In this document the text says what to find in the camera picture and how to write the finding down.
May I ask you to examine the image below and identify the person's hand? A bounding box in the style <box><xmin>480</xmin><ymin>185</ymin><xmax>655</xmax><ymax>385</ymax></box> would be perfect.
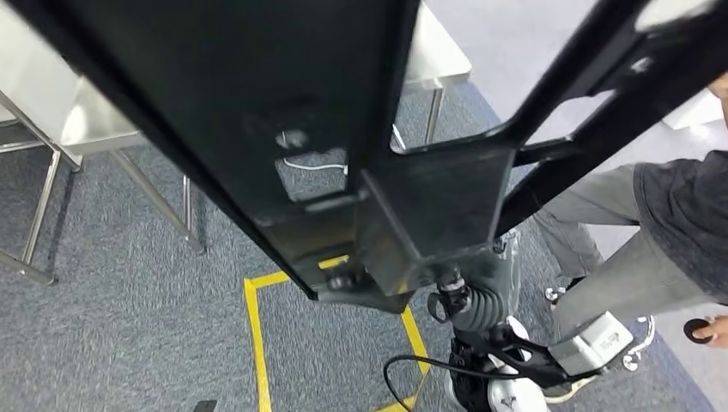
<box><xmin>690</xmin><ymin>315</ymin><xmax>728</xmax><ymax>349</ymax></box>

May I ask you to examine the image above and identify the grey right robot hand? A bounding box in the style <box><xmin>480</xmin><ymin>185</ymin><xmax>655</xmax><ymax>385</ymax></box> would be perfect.
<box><xmin>426</xmin><ymin>227</ymin><xmax>522</xmax><ymax>326</ymax></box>

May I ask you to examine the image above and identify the black round controller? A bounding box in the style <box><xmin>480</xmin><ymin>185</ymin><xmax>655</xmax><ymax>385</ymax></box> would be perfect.
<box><xmin>683</xmin><ymin>318</ymin><xmax>712</xmax><ymax>345</ymax></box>

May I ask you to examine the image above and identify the black plastic frame part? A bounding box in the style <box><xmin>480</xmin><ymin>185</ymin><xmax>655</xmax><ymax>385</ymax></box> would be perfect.
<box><xmin>5</xmin><ymin>0</ymin><xmax>728</xmax><ymax>315</ymax></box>

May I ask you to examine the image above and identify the person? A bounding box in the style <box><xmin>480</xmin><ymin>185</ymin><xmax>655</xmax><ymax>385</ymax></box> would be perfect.
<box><xmin>531</xmin><ymin>74</ymin><xmax>728</xmax><ymax>405</ymax></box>

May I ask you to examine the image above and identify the white box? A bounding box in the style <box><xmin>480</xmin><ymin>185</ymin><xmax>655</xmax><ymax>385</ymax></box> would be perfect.
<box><xmin>662</xmin><ymin>88</ymin><xmax>726</xmax><ymax>130</ymax></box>

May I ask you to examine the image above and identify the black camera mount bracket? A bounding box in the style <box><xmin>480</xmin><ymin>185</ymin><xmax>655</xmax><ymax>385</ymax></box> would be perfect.
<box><xmin>449</xmin><ymin>324</ymin><xmax>604</xmax><ymax>391</ymax></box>

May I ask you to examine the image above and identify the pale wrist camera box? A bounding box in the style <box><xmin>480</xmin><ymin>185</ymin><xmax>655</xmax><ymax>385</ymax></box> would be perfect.
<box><xmin>549</xmin><ymin>311</ymin><xmax>635</xmax><ymax>378</ymax></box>

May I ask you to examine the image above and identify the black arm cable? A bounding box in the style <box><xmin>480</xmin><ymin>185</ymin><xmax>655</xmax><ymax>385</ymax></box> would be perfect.
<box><xmin>384</xmin><ymin>354</ymin><xmax>547</xmax><ymax>412</ymax></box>

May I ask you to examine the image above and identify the white floor cable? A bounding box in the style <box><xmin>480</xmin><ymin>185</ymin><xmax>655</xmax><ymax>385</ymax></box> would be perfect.
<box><xmin>281</xmin><ymin>130</ymin><xmax>349</xmax><ymax>172</ymax></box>

